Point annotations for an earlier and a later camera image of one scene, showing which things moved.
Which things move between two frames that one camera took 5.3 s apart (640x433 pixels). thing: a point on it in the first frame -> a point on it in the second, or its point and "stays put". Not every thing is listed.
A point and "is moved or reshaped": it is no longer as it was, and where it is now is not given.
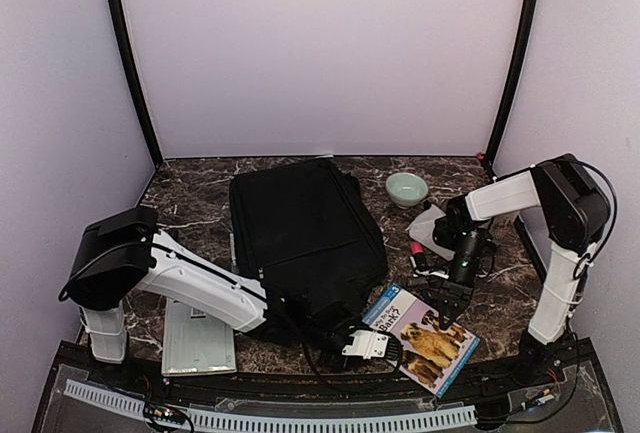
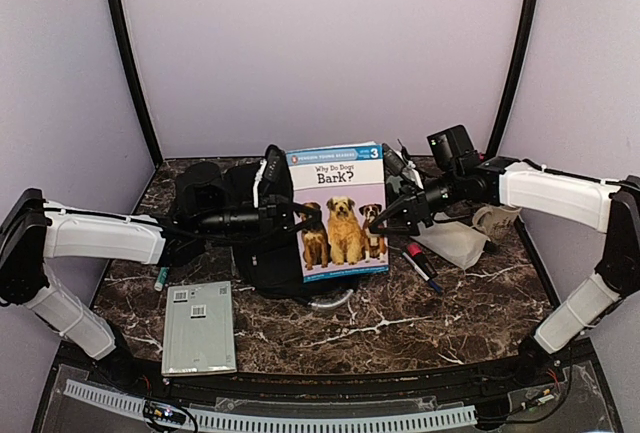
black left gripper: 329,362 -> 277,224
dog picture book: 432,355 -> 344,181
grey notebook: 195,342 stays put
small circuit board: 164,413 stays put
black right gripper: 453,293 -> 413,206
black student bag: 306,231 is moved or reshaped
